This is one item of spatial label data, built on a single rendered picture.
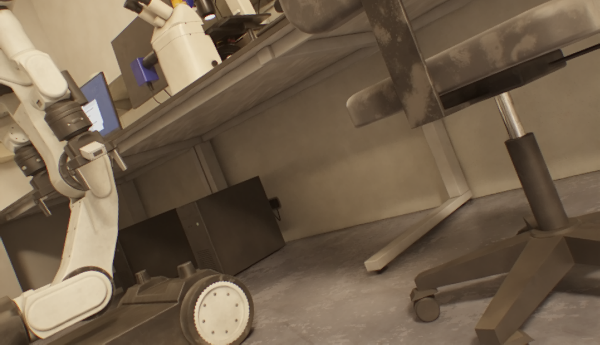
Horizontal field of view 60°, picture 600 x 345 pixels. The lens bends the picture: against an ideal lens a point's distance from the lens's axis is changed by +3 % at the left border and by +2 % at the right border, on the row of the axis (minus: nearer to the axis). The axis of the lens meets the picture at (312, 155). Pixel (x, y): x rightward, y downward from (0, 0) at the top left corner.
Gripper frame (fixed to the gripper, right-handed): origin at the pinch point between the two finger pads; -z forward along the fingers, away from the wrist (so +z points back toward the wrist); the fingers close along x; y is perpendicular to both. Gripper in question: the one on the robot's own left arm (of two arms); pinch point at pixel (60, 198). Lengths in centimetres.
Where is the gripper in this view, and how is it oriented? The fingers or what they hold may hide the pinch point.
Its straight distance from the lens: 185.0
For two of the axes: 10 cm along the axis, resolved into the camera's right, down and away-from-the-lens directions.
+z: -5.0, -8.5, -1.4
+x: 6.2, -4.6, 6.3
